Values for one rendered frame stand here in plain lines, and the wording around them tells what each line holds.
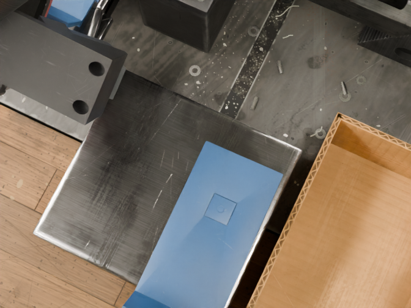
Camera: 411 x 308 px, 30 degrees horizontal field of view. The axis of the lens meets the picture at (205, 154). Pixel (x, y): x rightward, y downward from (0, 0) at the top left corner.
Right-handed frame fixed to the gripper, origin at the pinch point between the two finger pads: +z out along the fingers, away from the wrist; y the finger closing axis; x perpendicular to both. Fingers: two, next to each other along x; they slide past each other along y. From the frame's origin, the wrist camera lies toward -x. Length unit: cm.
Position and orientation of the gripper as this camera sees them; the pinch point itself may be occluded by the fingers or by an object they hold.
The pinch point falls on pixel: (32, 3)
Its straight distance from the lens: 61.0
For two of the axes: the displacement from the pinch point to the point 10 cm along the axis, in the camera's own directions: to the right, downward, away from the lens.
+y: 4.1, -8.7, -2.8
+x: -8.9, -4.4, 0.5
